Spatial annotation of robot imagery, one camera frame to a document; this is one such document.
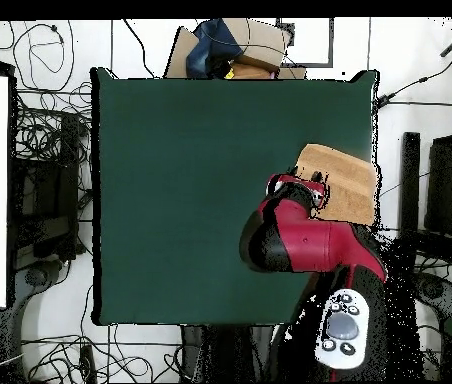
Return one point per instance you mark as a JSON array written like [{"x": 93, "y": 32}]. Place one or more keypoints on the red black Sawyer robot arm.
[{"x": 310, "y": 244}]

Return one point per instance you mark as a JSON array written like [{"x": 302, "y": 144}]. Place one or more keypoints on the blue denim garment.
[{"x": 210, "y": 52}]

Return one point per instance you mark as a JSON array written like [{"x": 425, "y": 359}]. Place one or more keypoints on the brown cardboard box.
[{"x": 262, "y": 36}]

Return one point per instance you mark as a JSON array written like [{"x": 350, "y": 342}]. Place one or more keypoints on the small yellow item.
[{"x": 230, "y": 74}]

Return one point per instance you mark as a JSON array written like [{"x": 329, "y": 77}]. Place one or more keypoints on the grey square floor frame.
[{"x": 332, "y": 40}]

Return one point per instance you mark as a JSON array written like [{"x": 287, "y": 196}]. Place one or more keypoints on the black square case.
[{"x": 446, "y": 180}]

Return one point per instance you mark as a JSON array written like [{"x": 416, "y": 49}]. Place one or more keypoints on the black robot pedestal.
[{"x": 226, "y": 352}]

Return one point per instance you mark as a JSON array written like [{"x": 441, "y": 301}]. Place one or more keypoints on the orange terry towel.
[{"x": 346, "y": 180}]

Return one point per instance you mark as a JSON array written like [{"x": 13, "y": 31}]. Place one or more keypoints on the black upright bar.
[{"x": 410, "y": 180}]

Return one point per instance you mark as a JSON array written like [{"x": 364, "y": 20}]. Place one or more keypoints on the black power strip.
[{"x": 88, "y": 362}]

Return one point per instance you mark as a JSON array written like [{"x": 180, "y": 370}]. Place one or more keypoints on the black equipment box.
[{"x": 56, "y": 200}]

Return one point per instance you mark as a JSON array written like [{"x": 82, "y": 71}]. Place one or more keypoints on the dark green table cloth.
[{"x": 190, "y": 200}]

